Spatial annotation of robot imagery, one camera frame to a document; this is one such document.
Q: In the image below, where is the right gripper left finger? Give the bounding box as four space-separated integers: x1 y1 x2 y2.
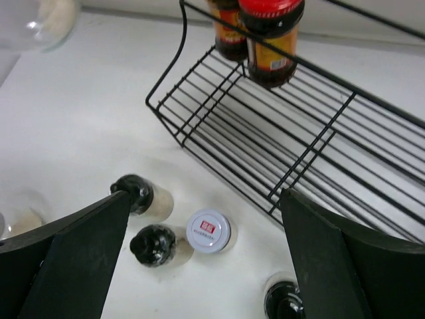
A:
1 191 130 318

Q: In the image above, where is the red lid sauce jar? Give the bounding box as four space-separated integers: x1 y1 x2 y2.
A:
239 0 305 88
207 0 248 62

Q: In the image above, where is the clear glass jar front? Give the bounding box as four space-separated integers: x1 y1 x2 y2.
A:
1 189 50 239

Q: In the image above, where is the white lid spice jar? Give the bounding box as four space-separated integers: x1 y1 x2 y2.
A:
186 209 238 254

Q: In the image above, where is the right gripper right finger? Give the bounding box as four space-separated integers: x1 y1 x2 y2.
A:
280 189 424 318

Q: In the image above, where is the clear glass jar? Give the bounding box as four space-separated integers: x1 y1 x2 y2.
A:
1 189 50 239
1 0 80 53

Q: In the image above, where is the black cap spice grinder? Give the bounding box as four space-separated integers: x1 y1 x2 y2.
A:
110 174 174 223
263 271 305 319
129 223 194 268

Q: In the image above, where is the black wire rack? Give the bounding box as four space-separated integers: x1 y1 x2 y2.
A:
145 0 425 245

